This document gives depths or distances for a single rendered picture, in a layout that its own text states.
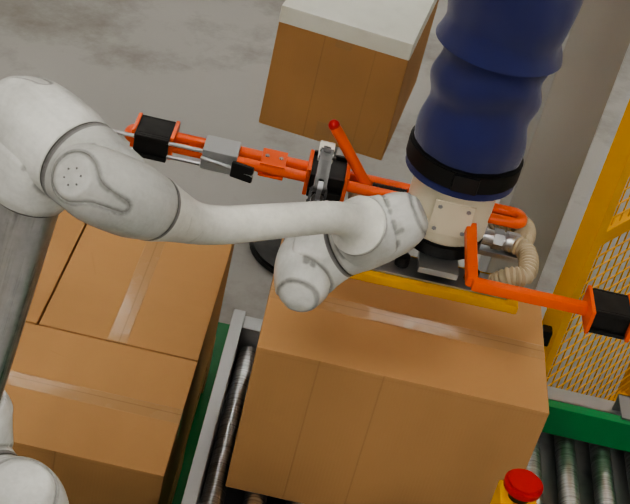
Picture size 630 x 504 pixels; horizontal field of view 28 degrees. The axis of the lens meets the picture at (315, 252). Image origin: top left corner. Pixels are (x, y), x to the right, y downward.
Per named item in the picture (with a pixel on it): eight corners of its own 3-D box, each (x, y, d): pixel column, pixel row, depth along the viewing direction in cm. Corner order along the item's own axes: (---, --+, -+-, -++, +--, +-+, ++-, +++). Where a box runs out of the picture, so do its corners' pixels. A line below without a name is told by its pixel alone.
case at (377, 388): (491, 424, 306) (540, 296, 283) (493, 547, 273) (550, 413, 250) (251, 370, 304) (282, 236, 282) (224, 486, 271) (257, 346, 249)
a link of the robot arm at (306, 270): (299, 280, 231) (360, 252, 227) (290, 331, 219) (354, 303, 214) (267, 237, 227) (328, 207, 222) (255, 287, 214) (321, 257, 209)
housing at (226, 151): (238, 159, 253) (242, 140, 250) (233, 177, 247) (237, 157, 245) (204, 152, 253) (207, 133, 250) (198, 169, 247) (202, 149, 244)
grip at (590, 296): (623, 314, 235) (632, 294, 232) (628, 343, 228) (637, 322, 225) (579, 305, 234) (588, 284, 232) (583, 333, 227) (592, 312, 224)
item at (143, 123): (177, 142, 253) (180, 121, 250) (170, 160, 247) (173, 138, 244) (136, 133, 253) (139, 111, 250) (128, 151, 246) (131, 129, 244)
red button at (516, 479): (536, 486, 225) (543, 471, 223) (538, 515, 219) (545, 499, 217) (499, 478, 225) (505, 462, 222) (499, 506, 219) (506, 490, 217)
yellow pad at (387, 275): (514, 286, 254) (521, 266, 251) (516, 315, 246) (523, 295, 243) (350, 249, 253) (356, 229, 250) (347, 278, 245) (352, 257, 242)
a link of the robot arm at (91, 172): (198, 189, 178) (140, 140, 184) (122, 156, 162) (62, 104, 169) (147, 264, 179) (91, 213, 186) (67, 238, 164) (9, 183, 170)
